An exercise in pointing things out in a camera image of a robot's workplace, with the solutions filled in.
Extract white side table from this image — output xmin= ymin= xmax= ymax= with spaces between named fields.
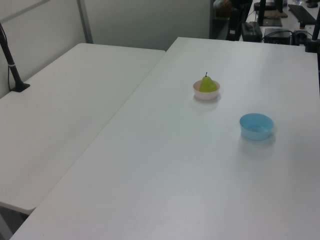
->
xmin=0 ymin=42 xmax=167 ymax=216

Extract black clamp stand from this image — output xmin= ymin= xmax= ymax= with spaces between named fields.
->
xmin=303 ymin=12 xmax=320 ymax=54

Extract black case with green strip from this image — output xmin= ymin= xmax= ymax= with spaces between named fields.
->
xmin=241 ymin=21 xmax=263 ymax=42

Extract black electronics box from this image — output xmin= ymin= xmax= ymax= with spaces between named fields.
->
xmin=263 ymin=27 xmax=293 ymax=44

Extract pink plastic bowl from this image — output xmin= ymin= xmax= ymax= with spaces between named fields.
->
xmin=192 ymin=79 xmax=222 ymax=102

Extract grey partition post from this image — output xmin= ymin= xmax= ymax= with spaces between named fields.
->
xmin=76 ymin=0 xmax=94 ymax=45

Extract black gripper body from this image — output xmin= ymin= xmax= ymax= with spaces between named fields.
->
xmin=228 ymin=8 xmax=242 ymax=32

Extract black monitor stand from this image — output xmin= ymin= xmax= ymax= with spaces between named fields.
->
xmin=256 ymin=0 xmax=284 ymax=27

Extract brown board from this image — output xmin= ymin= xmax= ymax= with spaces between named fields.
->
xmin=264 ymin=9 xmax=289 ymax=19

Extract black keyboard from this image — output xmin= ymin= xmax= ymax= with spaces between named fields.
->
xmin=287 ymin=3 xmax=318 ymax=26

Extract small grey device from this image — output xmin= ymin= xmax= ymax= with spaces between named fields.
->
xmin=292 ymin=29 xmax=308 ymax=47

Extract black camera stand pole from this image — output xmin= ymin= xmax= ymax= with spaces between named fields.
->
xmin=0 ymin=21 xmax=31 ymax=94

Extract green pear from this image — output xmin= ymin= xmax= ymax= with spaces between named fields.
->
xmin=199 ymin=72 xmax=218 ymax=94

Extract blue plastic bowl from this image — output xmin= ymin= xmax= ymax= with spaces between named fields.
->
xmin=239 ymin=112 xmax=275 ymax=141

